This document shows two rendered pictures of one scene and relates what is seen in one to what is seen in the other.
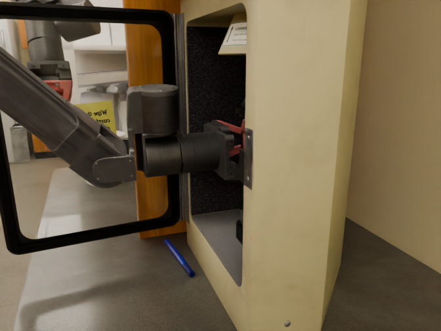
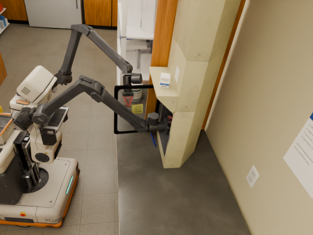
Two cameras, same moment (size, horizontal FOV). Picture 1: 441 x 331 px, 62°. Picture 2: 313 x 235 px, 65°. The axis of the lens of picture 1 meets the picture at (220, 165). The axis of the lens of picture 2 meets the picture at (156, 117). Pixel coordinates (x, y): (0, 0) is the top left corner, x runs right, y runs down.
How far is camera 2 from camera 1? 1.10 m
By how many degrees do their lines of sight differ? 23
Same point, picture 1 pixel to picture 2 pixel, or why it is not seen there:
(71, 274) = (126, 139)
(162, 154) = (153, 127)
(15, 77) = (127, 114)
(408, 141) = (223, 124)
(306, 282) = (177, 159)
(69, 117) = (135, 120)
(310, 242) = (179, 152)
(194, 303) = (154, 154)
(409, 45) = (229, 100)
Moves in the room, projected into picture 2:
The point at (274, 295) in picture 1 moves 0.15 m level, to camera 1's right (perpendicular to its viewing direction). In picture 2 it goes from (170, 160) to (193, 165)
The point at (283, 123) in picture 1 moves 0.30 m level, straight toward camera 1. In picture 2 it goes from (176, 134) to (158, 171)
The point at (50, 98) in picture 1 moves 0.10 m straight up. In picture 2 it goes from (132, 117) to (133, 104)
